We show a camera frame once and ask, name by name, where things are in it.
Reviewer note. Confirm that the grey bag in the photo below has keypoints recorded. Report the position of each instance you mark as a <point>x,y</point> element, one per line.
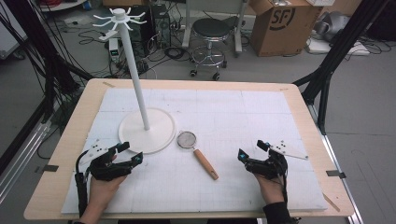
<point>333,25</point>

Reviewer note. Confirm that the light wooden table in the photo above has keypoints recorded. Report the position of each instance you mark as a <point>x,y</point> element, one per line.
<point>314,130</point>

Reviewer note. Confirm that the white power supply unit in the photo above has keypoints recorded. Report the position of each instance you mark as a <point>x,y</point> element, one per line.
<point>114,49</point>

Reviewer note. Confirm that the black round stool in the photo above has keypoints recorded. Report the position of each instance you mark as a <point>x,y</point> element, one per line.
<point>211,29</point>

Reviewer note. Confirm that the person's left hand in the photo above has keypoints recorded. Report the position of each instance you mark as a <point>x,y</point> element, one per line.
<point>102,191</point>

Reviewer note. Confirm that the white power strip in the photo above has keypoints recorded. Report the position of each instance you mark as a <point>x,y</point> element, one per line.
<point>336,48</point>

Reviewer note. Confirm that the person's right hand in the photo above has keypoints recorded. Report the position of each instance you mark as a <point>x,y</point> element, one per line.
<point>271,189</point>

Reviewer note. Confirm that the black tape piece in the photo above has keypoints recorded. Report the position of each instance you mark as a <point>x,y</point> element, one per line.
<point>335,174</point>
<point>46,168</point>

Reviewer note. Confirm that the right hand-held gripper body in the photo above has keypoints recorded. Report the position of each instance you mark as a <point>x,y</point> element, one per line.
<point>267,166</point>

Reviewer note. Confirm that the white grid mat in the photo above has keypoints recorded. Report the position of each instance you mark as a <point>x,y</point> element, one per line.
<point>218,124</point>

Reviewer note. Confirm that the aluminium rail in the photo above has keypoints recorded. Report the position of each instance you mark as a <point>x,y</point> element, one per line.
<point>339,165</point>
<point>21,161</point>

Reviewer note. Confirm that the tan tape strip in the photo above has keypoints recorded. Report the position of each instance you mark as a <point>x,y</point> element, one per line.
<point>331,202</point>

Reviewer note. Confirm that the white hook rack stand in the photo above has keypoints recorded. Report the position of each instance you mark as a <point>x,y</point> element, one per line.
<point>146,137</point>

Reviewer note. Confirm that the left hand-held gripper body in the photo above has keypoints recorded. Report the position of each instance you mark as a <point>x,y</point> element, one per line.
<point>107,169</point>

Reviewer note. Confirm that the black computer tower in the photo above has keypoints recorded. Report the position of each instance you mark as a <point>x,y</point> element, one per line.
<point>160,28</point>

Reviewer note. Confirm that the black metal frame stand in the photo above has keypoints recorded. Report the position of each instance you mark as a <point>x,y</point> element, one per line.
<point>49,56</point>
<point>327,71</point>

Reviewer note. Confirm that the brown cardboard box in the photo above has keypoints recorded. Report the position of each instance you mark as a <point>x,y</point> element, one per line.
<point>281,28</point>

